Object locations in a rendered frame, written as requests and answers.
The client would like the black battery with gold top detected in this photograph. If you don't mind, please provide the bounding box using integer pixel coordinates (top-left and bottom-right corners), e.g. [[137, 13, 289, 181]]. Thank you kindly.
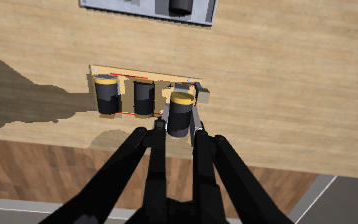
[[94, 77, 119, 114], [168, 0, 194, 15], [167, 92, 194, 138], [134, 81, 154, 119]]

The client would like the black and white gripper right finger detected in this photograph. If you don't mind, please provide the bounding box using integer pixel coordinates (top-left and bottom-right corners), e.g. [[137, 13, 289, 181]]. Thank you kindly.
[[189, 106, 294, 224]]

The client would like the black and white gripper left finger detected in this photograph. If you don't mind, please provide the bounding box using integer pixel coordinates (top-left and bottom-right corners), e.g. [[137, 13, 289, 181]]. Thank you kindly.
[[38, 103, 170, 224]]

